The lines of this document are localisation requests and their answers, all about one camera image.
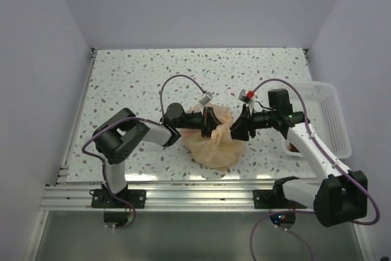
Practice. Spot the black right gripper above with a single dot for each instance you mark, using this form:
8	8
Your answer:
239	130

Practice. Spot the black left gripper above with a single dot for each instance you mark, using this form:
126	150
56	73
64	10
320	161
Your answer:
208	121

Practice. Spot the banana print plastic bag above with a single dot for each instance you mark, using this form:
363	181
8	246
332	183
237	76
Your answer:
219	151

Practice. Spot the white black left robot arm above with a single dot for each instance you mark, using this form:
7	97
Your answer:
121	134

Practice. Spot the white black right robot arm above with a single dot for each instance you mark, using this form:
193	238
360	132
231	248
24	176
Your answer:
340	196

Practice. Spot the dark red fake passionfruit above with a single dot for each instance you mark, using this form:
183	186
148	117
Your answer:
292	148

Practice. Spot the white perforated plastic basket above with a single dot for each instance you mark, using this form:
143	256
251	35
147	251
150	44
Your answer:
325	114

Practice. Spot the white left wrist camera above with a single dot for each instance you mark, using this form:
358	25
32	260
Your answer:
205	99

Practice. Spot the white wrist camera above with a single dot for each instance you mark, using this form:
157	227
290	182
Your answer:
205	99
247	98

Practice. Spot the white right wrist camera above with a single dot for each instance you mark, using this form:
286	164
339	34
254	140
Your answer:
247	98

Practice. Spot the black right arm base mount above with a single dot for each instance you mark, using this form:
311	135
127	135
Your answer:
274	198

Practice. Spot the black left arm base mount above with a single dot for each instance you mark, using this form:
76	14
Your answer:
101	198

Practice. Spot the aluminium table frame rail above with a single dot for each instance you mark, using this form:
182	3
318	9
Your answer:
191	212

